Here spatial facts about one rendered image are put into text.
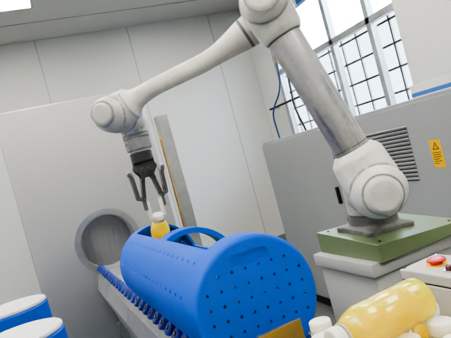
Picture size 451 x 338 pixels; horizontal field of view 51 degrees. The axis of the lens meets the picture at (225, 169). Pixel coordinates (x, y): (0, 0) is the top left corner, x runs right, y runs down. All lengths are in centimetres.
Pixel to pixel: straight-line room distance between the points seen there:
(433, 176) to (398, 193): 137
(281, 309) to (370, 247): 48
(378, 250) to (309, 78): 52
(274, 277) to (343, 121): 51
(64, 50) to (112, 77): 66
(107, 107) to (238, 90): 537
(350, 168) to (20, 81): 530
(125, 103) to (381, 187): 76
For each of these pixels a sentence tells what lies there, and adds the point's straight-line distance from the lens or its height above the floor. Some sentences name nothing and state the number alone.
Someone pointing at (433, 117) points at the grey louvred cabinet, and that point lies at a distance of 257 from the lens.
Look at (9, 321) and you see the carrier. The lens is 209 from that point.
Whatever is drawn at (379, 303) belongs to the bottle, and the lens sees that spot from 75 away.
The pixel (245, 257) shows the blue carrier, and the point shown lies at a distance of 100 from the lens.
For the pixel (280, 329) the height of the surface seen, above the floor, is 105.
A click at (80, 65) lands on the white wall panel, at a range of 632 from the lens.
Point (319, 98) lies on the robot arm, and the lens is 133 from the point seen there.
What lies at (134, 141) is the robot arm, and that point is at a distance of 159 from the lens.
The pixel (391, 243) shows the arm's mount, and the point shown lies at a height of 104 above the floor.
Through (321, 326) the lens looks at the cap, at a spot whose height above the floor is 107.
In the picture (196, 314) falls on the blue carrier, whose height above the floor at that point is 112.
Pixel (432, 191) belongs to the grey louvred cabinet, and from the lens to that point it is 270.
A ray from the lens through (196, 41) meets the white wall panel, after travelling 670.
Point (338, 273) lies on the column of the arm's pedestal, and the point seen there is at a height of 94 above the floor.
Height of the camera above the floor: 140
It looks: 1 degrees down
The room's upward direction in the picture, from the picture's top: 15 degrees counter-clockwise
